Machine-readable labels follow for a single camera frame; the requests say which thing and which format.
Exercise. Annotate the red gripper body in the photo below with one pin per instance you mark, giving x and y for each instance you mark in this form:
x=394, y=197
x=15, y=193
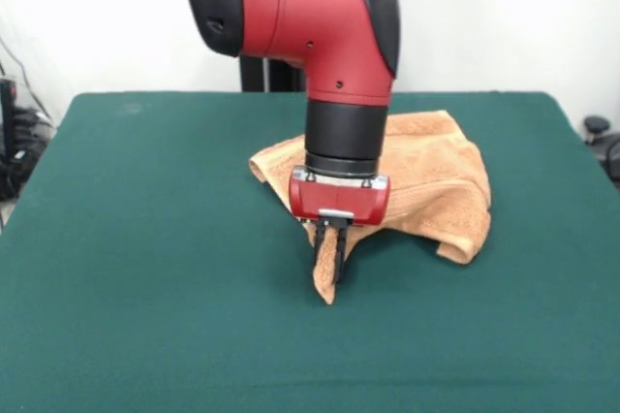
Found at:
x=339, y=200

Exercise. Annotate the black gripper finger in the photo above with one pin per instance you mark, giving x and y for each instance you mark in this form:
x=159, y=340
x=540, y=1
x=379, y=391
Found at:
x=341, y=253
x=319, y=243

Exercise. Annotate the tan terry cloth towel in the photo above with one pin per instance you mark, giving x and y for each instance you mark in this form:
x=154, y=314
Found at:
x=426, y=180

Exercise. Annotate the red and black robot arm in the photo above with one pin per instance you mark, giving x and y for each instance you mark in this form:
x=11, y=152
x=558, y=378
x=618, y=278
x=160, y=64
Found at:
x=315, y=25

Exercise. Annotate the dark green table cloth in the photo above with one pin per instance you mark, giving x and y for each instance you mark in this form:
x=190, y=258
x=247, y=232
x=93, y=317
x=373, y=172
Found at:
x=145, y=248

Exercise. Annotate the black plug bundle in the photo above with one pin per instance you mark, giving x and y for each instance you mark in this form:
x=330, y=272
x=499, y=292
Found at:
x=31, y=124

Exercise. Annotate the black upright device, red light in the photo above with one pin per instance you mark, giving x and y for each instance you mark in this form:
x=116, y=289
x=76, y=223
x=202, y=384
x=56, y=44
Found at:
x=8, y=141

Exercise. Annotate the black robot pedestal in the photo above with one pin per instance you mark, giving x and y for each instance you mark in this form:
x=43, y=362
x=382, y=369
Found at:
x=271, y=73

